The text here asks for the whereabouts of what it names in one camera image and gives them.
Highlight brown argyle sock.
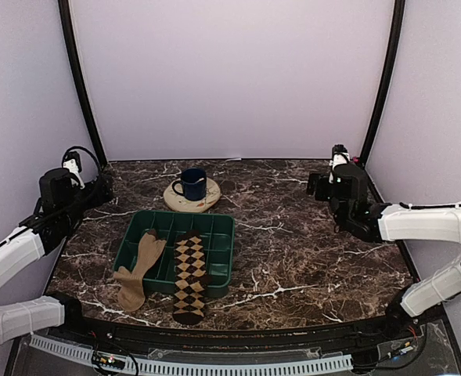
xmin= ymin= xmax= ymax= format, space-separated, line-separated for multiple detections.
xmin=172 ymin=230 xmax=211 ymax=326

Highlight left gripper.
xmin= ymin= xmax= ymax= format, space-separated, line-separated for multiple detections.
xmin=59 ymin=174 xmax=112 ymax=228

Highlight black frame post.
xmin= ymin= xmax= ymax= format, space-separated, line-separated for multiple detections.
xmin=359 ymin=0 xmax=405 ymax=168
xmin=57 ymin=0 xmax=108 ymax=167

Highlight left black frame post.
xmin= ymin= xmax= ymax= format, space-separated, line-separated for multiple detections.
xmin=57 ymin=0 xmax=108 ymax=167

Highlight black front rail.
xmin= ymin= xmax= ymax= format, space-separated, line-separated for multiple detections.
xmin=45 ymin=313 xmax=423 ymax=356

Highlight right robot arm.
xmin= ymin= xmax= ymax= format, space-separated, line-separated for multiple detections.
xmin=307 ymin=162 xmax=461 ymax=340

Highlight green divided plastic tray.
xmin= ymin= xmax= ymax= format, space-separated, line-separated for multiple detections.
xmin=112 ymin=210 xmax=236 ymax=298

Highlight dark blue enamel mug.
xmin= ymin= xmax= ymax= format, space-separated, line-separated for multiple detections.
xmin=171 ymin=168 xmax=207 ymax=201

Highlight cream round coaster plate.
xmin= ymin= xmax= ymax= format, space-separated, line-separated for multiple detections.
xmin=164 ymin=178 xmax=221 ymax=213

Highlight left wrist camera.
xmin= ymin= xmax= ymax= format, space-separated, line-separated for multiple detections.
xmin=62 ymin=147 xmax=85 ymax=190

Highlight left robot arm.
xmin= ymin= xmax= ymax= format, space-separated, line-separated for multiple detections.
xmin=0 ymin=167 xmax=113 ymax=345

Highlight right black frame post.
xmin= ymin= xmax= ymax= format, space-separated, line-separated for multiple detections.
xmin=359 ymin=0 xmax=405 ymax=168

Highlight white slotted cable duct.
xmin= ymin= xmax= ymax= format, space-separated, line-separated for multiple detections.
xmin=29 ymin=334 xmax=353 ymax=375

